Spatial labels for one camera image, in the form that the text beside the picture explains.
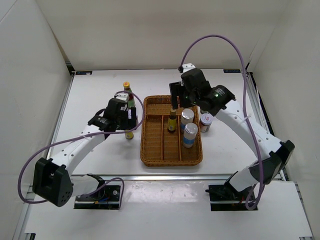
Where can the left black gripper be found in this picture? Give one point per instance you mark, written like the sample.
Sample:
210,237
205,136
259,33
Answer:
130,123

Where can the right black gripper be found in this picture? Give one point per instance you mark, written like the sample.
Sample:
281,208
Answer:
176,90

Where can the small yellow bottle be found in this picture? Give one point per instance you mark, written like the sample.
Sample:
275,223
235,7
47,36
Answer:
129,135
172,121

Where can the silver-lid bead jar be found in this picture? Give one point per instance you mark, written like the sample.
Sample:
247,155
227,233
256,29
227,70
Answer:
187,116
189,135

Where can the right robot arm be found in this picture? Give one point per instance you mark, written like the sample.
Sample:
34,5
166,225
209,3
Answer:
272,153

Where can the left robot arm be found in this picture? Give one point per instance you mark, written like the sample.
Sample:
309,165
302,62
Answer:
53,179

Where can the left red sauce bottle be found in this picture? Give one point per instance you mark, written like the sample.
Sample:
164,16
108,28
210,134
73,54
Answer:
131,101

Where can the right white-lid brown jar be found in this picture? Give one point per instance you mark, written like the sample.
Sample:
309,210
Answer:
205,122

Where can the wicker divided tray basket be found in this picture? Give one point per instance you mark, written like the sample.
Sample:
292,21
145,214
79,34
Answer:
159,147

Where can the right black table label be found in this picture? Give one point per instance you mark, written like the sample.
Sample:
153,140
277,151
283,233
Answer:
231,71

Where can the black table label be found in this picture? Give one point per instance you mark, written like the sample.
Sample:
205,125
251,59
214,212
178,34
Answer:
231,71
83,73

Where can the left black table label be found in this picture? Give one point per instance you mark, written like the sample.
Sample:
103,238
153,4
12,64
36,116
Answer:
83,73

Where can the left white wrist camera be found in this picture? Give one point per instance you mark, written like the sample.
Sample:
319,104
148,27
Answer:
124,96

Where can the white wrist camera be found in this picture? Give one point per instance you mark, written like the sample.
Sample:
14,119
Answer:
124,96
185,67

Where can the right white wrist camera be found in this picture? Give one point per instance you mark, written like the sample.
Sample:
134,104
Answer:
185,67

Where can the aluminium front rail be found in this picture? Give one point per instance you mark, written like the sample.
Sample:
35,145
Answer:
219,180

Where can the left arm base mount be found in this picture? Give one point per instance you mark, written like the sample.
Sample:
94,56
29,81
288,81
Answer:
92,192

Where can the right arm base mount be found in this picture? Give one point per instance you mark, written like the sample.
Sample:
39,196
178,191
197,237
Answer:
222,199

